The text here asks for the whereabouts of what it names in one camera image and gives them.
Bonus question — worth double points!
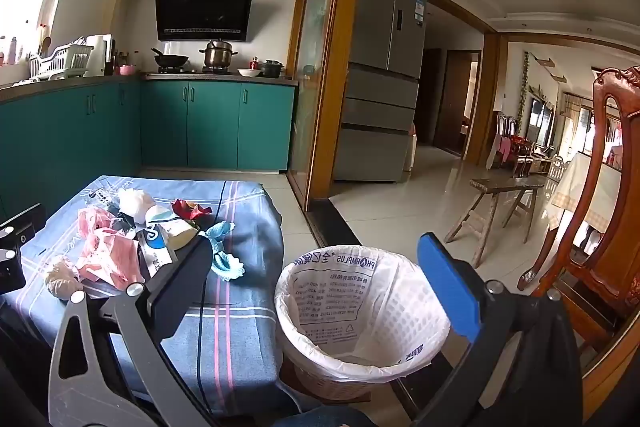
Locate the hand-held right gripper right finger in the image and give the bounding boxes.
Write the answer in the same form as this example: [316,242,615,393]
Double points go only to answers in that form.
[416,232,584,427]

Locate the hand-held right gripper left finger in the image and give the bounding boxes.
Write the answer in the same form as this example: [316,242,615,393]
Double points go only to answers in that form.
[46,236,223,427]

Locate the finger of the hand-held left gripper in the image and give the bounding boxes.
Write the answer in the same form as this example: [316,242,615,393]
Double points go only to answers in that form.
[0,203,47,294]

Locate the pink plastic bag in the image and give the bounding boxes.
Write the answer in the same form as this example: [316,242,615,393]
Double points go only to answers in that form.
[76,206,147,292]

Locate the white lined wicker waste bin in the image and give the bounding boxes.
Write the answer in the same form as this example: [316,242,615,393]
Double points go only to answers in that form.
[274,244,452,402]

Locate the teal crumpled plastic wrapper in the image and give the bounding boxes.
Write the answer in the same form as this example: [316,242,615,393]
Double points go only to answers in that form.
[199,221,247,281]

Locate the cream paper cup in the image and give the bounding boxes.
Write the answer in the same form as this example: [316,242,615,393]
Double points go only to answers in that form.
[147,206,200,253]

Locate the blue plaid table cloth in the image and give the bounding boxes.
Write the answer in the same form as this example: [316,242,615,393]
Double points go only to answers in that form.
[10,175,286,415]

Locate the beige crumpled paper ball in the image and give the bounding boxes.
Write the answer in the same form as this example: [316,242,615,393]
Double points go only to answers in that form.
[44,254,85,304]

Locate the red crumpled wrapper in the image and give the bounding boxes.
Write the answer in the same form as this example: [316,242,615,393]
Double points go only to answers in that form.
[171,198,214,221]

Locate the crumpled white tissue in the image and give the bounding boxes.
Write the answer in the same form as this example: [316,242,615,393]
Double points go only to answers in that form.
[116,188,157,226]

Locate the wooden bench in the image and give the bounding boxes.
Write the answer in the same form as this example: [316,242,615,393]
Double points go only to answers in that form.
[443,177,546,269]

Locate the group of wooden dining chairs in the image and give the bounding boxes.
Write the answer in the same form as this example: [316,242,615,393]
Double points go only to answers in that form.
[492,111,552,178]

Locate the white dish rack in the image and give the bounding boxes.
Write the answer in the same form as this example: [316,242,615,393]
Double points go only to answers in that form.
[28,37,95,80]

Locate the dining table with checked cloth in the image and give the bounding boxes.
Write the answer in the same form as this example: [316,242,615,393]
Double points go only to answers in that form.
[545,151,610,234]

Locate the teal base cabinets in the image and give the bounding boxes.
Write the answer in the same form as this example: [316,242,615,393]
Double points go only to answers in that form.
[0,76,299,212]

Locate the person's denim leg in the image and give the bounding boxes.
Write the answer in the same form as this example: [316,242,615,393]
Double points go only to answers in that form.
[295,405,382,427]

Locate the carved wooden chair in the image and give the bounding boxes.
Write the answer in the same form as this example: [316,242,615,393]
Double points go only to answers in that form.
[517,66,640,360]

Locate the white kitchen appliance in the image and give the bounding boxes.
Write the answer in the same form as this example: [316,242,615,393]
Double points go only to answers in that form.
[86,34,114,76]

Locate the brown wooden door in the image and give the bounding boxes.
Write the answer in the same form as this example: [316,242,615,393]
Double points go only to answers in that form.
[432,49,482,158]

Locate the green vine garland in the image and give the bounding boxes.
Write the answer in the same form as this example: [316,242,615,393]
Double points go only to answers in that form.
[517,51,531,134]

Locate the grey refrigerator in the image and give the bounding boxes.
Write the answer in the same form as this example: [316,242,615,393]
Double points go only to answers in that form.
[332,0,429,184]

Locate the black wok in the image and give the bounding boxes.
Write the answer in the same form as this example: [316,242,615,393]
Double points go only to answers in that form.
[151,48,190,68]

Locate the steel stock pot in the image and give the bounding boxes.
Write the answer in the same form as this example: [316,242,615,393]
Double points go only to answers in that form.
[199,39,239,70]

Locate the wood framed glass sliding door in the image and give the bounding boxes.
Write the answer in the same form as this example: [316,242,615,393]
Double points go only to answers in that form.
[286,0,367,212]

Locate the black range hood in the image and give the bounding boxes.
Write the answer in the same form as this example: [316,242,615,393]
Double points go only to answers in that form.
[154,0,256,42]

